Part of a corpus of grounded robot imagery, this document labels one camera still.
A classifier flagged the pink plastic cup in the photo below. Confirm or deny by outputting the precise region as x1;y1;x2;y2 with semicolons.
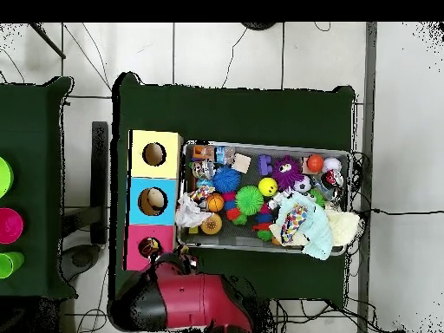
0;207;25;245

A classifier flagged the shallow clear mesh bin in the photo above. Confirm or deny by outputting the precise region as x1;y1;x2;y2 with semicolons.
177;140;351;257

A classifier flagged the purple building block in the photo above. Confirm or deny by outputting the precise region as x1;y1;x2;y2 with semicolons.
257;155;275;177

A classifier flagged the black round base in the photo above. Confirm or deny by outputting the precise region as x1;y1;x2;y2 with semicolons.
240;22;278;32

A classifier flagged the large blue spiky ball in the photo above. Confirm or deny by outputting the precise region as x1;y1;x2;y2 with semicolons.
212;166;242;194

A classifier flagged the black panel on stand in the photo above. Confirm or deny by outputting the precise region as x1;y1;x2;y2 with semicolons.
61;121;111;275

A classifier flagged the cream waffle cloth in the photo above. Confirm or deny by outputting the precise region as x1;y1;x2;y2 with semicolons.
269;207;363;249

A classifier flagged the polka dot patterned cloth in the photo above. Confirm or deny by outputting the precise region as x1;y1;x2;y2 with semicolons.
280;204;309;244

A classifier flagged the yellow smiley ball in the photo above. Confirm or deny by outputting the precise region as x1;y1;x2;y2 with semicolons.
258;176;278;197

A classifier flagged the tan orange ball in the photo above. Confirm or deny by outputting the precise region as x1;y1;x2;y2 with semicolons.
200;212;224;236

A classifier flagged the long orange building block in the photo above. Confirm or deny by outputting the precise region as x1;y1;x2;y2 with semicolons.
193;144;218;163

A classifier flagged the bright green plastic cup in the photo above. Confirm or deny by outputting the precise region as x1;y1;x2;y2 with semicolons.
0;251;26;280

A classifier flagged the green spiky ball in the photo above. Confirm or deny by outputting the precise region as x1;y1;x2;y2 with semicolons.
235;186;265;218

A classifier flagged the orange basketball toy ball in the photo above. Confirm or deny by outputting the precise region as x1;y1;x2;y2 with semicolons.
206;193;226;213

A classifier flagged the purple spiky ball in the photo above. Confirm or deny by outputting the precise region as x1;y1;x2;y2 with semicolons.
271;156;305;191

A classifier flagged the yellow-green plastic cup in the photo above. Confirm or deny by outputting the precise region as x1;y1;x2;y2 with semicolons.
0;155;15;199

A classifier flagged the yellow plush duck toy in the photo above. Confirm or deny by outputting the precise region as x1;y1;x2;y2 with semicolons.
140;238;160;258

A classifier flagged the light blue knitted cloth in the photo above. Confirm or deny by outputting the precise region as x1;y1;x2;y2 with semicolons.
276;193;336;261

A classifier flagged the side table with green cloth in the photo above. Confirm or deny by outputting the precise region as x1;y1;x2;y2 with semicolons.
0;75;76;299

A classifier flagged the white baseball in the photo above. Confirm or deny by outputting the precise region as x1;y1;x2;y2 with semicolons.
323;156;343;174

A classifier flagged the wooden box with three holes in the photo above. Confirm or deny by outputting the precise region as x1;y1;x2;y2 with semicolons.
124;129;185;273

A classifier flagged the small soccer ball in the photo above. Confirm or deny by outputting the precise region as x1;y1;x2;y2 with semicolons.
293;175;313;195

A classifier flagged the dark green table cloth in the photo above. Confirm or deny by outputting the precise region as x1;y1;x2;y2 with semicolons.
110;72;358;303

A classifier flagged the plain wooden block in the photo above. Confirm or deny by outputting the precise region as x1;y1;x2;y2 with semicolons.
232;153;252;174

